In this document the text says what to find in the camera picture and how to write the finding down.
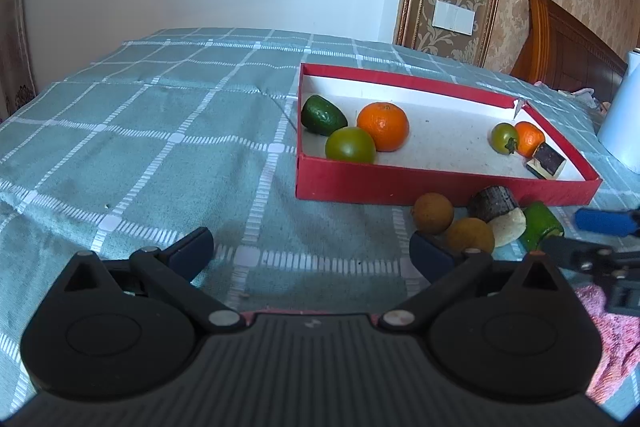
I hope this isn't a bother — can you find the small green tomato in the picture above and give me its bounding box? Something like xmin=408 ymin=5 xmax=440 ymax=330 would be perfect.
xmin=489 ymin=122 xmax=518 ymax=155

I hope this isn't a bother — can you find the brown wooden headboard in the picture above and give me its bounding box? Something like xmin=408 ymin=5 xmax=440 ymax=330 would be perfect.
xmin=511 ymin=0 xmax=627 ymax=102

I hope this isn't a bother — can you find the large orange tangerine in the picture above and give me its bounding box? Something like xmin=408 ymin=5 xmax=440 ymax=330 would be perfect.
xmin=357 ymin=102 xmax=410 ymax=152

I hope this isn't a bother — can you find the green plaid bed sheet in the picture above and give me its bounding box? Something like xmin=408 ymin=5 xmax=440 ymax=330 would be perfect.
xmin=1 ymin=28 xmax=639 ymax=416

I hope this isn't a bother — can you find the red white shallow box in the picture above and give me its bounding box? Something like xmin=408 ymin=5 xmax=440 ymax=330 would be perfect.
xmin=295 ymin=63 xmax=602 ymax=206

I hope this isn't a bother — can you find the small orange tangerine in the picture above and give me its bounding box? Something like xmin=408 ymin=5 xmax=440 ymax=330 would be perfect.
xmin=515 ymin=121 xmax=546 ymax=158

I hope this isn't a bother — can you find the brown round longan fruit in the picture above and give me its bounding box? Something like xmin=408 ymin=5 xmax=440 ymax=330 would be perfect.
xmin=411 ymin=193 xmax=454 ymax=235

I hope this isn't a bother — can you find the pink floral pillow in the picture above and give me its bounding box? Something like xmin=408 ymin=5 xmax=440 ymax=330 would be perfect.
xmin=534 ymin=81 xmax=611 ymax=117

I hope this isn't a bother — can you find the white wall switch plate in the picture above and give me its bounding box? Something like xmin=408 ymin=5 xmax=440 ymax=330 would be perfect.
xmin=432 ymin=0 xmax=475 ymax=36

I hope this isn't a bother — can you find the dark green avocado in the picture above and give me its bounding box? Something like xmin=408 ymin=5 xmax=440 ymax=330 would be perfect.
xmin=300 ymin=94 xmax=348 ymax=136

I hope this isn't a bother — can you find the pink towel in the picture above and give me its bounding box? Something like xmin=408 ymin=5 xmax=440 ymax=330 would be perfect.
xmin=576 ymin=284 xmax=639 ymax=405

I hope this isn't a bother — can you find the dark sugarcane piece outside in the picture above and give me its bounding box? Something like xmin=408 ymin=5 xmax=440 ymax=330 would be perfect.
xmin=466 ymin=185 xmax=526 ymax=247

